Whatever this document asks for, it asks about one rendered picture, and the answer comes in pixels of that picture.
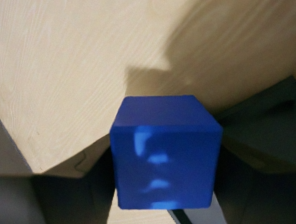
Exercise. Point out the blue cube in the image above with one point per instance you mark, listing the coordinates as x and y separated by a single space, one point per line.
165 152

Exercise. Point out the dark grey shallow tray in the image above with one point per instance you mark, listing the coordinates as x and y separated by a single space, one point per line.
271 130

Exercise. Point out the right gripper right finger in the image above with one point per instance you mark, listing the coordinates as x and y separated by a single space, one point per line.
253 187

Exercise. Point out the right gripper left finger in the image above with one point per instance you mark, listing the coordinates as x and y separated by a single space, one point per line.
78 190

